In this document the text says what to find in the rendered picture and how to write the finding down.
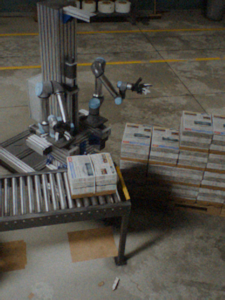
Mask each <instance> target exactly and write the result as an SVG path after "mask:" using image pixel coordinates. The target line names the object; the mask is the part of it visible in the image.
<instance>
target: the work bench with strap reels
mask: <svg viewBox="0 0 225 300"><path fill-rule="evenodd" d="M67 1H69V2H72V3H75V4H77V8H78V9H81V10H84V11H87V12H91V13H94V14H97V16H126V17H127V18H130V16H133V24H132V25H136V24H135V23H136V16H137V3H138V0H135V2H134V11H133V10H132V9H131V3H130V0H128V1H122V0H119V1H115V2H112V1H100V2H98V7H96V2H94V1H82V7H80V1H75V0H67Z"/></svg>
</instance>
